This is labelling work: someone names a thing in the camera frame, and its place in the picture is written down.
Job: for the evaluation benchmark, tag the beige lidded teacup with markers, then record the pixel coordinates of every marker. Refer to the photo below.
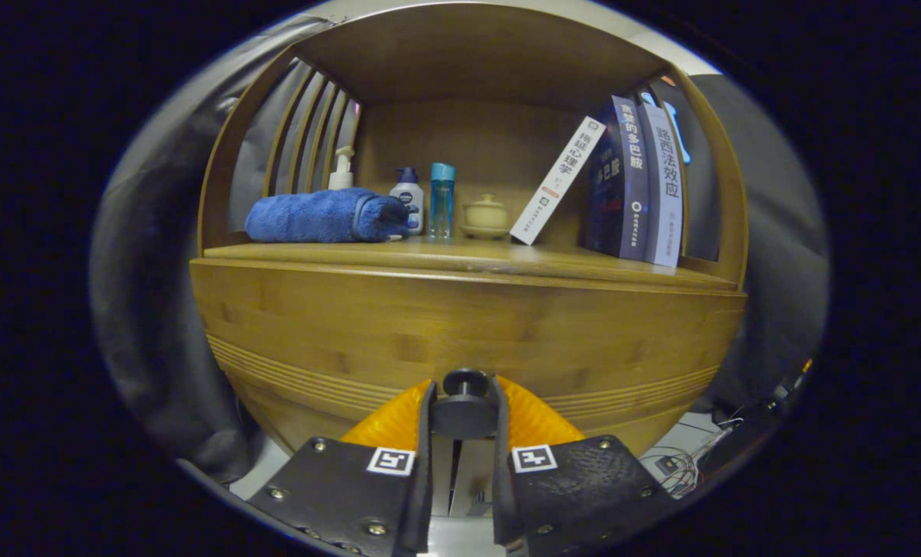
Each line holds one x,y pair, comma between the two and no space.
485,216

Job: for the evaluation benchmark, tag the white bottle with blue cap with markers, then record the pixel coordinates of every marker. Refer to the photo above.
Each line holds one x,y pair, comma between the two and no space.
407,203

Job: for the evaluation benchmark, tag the clear blue bottle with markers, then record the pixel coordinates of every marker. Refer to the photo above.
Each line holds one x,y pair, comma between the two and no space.
441,201

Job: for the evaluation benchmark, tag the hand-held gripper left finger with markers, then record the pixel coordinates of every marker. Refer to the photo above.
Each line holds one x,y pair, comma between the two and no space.
423,464

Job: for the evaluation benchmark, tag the wooden cabinet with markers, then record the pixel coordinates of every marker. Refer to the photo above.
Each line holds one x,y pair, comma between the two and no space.
468,62

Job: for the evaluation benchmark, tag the pale lilac book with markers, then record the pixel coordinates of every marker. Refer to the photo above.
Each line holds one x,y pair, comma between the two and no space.
665,186

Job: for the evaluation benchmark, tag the blue folded towel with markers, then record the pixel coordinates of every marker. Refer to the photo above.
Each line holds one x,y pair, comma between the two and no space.
313,216

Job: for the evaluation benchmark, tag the dark blue book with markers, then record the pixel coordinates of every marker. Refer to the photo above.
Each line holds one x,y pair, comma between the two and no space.
619,178

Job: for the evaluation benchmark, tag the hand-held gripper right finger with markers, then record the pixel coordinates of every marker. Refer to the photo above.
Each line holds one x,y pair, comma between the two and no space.
501,480

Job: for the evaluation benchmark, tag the wooden drawer with black knob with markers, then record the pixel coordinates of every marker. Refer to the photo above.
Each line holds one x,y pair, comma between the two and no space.
429,325

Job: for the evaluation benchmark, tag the wooden cabinet door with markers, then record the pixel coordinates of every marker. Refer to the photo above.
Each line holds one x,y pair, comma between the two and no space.
441,480
472,476

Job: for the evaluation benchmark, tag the white pump bottle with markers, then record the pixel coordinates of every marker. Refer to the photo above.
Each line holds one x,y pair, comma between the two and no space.
341,176

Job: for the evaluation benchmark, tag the white book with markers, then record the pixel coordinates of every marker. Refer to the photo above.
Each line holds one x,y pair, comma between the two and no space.
557,182

